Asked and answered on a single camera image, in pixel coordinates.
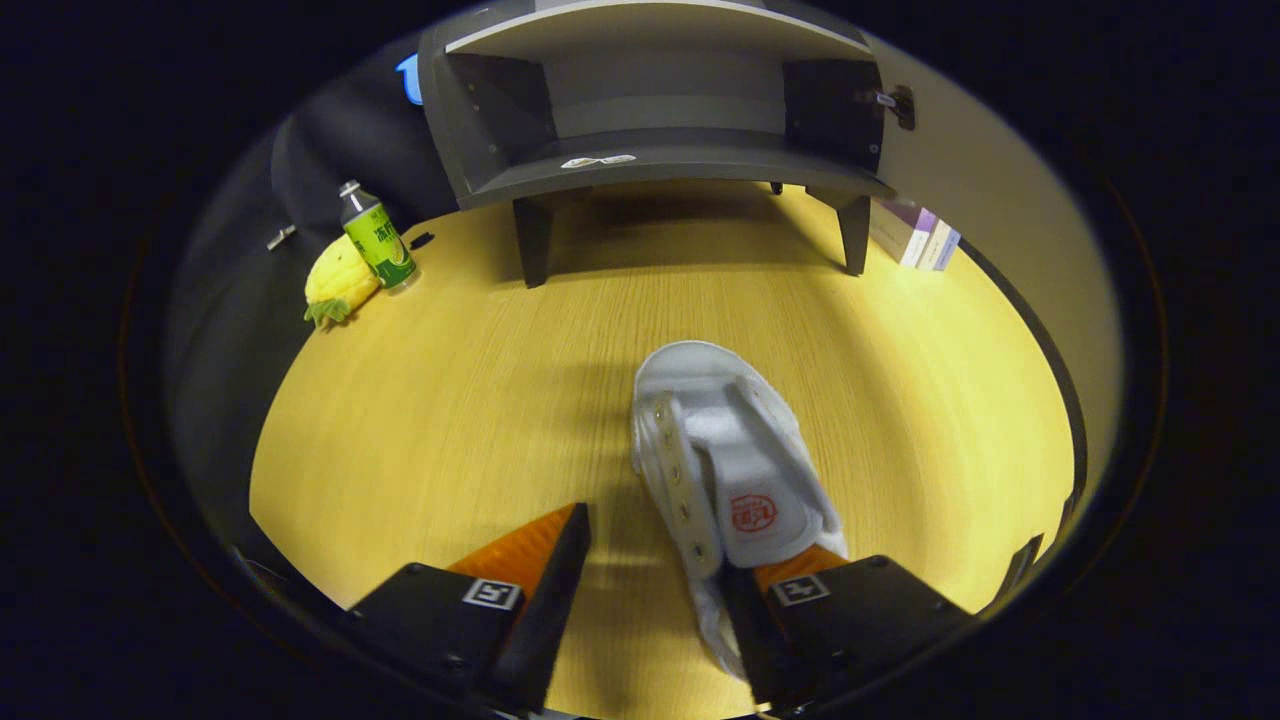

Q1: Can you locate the white shoe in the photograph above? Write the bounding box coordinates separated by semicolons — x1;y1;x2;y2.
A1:
630;340;849;681

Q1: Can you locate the green label bottle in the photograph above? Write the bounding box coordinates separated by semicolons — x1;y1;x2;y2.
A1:
338;180;421;294

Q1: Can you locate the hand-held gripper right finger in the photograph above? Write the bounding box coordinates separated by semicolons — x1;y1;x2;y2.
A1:
722;545;976;707

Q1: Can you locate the white spine book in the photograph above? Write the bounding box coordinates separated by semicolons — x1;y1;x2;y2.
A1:
915;220;952;271

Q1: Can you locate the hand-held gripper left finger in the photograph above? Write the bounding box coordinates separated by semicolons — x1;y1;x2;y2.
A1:
345;502;593;716

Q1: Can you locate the yellow pineapple plush toy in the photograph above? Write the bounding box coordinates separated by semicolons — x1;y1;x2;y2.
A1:
303;235;383;331

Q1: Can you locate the dark grey shoe cabinet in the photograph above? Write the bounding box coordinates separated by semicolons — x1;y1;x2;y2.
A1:
418;0;916;291

